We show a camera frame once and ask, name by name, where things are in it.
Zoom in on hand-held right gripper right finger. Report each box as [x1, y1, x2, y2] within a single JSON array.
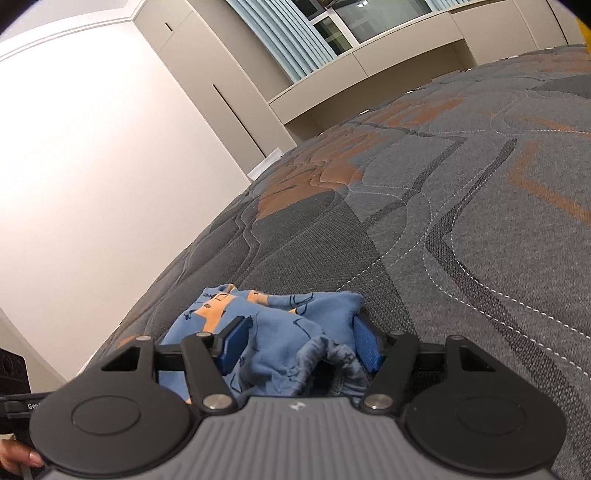
[[352, 316, 498, 413]]

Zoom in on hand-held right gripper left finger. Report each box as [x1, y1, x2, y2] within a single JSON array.
[[98, 316, 251, 413]]

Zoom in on blue pants with orange print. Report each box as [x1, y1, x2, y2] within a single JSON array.
[[159, 284, 370, 403]]

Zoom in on person's left hand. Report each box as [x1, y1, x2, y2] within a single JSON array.
[[0, 438, 45, 477]]

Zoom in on grey and orange quilted bed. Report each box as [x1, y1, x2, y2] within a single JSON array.
[[78, 42, 591, 480]]

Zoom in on beige wardrobe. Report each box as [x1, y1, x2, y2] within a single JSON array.
[[131, 0, 297, 178]]

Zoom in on beige window shelf unit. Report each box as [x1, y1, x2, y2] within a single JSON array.
[[268, 0, 583, 140]]

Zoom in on window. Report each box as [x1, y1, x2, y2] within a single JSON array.
[[295, 0, 434, 60]]

